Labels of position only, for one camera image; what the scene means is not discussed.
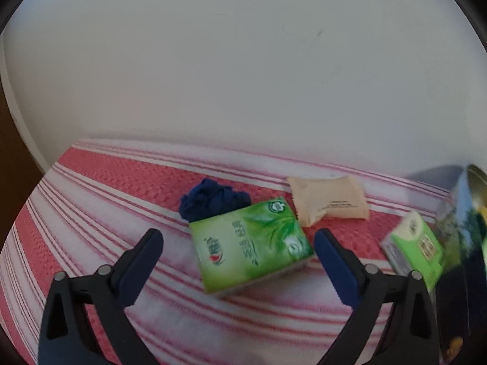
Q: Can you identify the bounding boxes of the beige snack packet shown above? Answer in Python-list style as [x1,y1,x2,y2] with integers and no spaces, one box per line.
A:
[286,175,370,228]

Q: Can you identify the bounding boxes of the red striped bedsheet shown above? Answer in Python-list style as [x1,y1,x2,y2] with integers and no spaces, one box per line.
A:
[0,139,457,365]

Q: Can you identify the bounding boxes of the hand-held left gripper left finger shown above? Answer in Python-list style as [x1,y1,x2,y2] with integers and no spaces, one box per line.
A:
[38,228,164,365]

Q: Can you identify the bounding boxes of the brown wooden furniture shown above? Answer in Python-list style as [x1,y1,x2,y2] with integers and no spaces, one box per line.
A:
[0,34,46,259]

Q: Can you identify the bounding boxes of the dark blue cloth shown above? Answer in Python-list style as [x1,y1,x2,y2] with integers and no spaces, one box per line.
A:
[179,177,252,223]

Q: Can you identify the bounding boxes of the small green box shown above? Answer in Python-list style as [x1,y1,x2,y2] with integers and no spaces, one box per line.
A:
[380,210,447,293]

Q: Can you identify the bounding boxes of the green tissue pack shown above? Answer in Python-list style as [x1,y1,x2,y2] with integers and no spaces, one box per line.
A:
[189,197,316,298]

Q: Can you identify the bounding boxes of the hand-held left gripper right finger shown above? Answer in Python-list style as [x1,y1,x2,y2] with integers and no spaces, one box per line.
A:
[314,228,442,365]

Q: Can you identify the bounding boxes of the round metal tin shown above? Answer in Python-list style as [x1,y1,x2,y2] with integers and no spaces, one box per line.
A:
[407,163,487,365]

